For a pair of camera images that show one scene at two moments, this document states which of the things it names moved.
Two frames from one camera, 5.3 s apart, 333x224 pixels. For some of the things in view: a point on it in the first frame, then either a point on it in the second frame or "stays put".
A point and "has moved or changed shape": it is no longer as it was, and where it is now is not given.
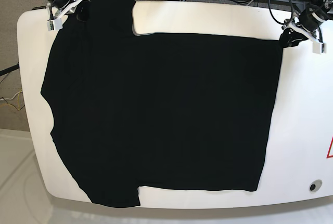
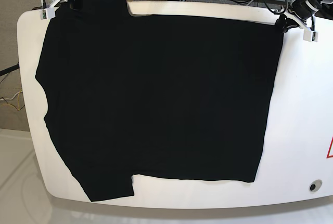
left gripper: (311, 18) → (304, 8)
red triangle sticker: (328, 155) stays put
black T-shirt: (185, 112) has moved or changed shape
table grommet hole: (315, 185) stays put
